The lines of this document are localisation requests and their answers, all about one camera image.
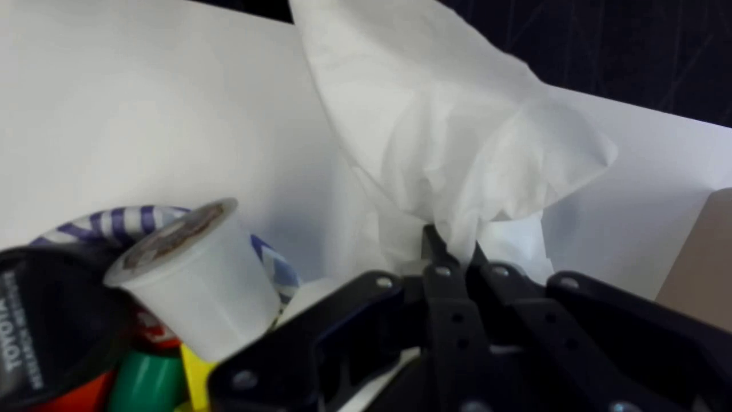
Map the purple striped paper plate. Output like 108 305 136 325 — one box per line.
31 205 301 324

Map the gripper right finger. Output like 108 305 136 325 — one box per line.
466 245 732 412

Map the orange plastic piece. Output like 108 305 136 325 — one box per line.
26 371 118 412

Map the white coffee pod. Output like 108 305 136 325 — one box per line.
104 197 284 362

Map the white paper towel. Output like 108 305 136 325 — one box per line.
289 0 619 286

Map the black round lid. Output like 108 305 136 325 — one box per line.
0 246 137 410

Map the red printed can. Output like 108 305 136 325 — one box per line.
134 309 182 351

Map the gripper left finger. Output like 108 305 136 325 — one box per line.
208 225 494 412

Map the yellow plastic block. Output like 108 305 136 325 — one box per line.
174 342 219 412

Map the green plastic cup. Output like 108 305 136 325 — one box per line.
106 349 188 412

